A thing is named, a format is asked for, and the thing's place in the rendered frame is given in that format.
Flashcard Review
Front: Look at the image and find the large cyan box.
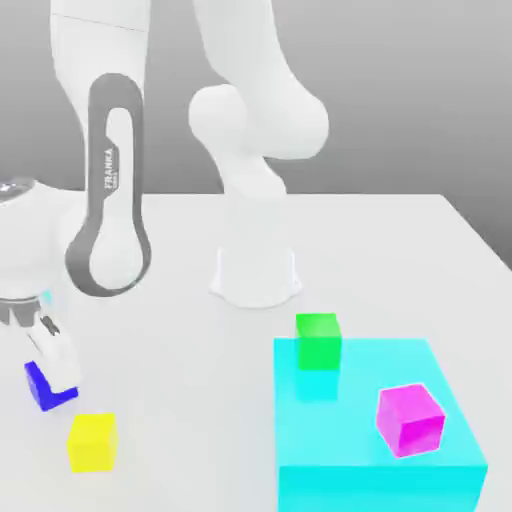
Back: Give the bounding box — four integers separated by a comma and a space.
273, 337, 490, 512

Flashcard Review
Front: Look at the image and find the small magenta cube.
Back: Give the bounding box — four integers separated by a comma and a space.
375, 383, 447, 459

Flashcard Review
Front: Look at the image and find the small green cube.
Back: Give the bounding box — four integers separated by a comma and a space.
295, 312, 343, 372

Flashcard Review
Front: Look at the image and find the small blue cube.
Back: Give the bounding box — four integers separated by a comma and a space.
23, 360, 80, 412

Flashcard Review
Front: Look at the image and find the small yellow cube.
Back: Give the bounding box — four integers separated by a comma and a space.
66, 412, 118, 474

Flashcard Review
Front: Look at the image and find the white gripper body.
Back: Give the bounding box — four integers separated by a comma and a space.
24, 324, 82, 395

